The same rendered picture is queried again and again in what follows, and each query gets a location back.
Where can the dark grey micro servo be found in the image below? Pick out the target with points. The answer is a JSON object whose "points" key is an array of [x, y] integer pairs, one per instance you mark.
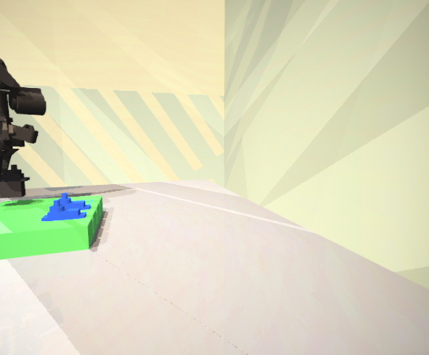
{"points": [[12, 183]]}

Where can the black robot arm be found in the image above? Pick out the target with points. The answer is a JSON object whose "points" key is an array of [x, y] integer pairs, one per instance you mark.
{"points": [[25, 101]]}

